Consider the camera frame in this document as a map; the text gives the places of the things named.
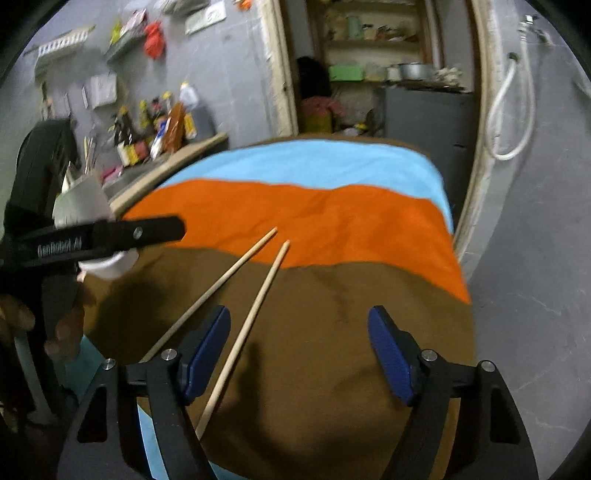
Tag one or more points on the person's left hand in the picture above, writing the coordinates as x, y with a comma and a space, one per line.
64, 337

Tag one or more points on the wooden shelf unit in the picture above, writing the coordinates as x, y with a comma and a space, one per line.
369, 45

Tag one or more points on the white plastic utensil holder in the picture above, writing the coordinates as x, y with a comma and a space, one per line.
85, 203

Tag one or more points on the grey cabinet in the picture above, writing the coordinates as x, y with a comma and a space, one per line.
425, 120

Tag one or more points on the aluminium pot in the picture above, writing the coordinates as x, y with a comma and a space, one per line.
415, 71

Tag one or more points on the small yellow cap bottle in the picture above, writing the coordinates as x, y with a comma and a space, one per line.
167, 99

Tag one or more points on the dark bottle black cap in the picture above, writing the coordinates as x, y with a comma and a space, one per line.
157, 110

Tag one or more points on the steel sink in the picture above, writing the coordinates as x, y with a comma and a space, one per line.
138, 175

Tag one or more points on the blue orange brown striped cloth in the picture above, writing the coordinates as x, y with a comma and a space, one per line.
323, 221

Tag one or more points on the orange wall hook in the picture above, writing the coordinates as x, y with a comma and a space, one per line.
242, 3

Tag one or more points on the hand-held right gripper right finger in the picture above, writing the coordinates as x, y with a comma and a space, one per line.
392, 355

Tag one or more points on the white plastic basket rack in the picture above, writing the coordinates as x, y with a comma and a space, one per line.
64, 41

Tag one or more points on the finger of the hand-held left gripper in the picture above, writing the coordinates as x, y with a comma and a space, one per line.
147, 230

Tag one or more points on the green box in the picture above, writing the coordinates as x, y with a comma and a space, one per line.
346, 73

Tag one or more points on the cream door frame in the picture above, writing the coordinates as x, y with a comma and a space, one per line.
281, 69

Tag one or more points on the yellow cylinder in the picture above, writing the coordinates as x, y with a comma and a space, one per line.
317, 123

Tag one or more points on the wooden chopstick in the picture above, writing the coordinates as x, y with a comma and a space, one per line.
251, 318
87, 154
217, 286

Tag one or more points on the white mug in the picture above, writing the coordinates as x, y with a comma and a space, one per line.
392, 74

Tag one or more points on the metal wall shelf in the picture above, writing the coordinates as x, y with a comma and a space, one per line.
124, 48

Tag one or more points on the teal thermos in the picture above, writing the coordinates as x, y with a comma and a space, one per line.
354, 26

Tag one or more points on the white wall socket panel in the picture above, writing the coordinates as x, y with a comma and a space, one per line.
206, 19

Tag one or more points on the white wall box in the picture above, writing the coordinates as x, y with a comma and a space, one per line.
103, 91

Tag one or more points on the tall yellow cap bottle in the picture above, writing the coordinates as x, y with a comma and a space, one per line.
147, 117

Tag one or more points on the red white packet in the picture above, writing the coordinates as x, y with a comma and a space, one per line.
134, 23

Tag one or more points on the red plastic bag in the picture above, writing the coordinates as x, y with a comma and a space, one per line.
154, 39

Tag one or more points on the metal wall tap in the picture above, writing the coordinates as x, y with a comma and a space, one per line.
531, 27

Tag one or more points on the orange seasoning packet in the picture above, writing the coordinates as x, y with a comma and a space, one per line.
175, 127

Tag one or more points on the dark pump bottle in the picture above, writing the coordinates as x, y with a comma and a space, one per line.
122, 147

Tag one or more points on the blue white packet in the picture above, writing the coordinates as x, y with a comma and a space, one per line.
158, 138

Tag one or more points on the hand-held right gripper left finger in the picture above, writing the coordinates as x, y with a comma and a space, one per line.
207, 350

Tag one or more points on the yellow packet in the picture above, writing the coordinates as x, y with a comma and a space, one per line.
116, 32

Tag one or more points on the wooden board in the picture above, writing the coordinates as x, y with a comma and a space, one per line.
431, 84

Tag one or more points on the white rag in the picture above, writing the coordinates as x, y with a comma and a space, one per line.
449, 75

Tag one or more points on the pink cloth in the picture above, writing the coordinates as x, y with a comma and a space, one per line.
321, 106

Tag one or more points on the clear bag of dried goods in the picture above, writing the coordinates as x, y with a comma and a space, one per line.
184, 5

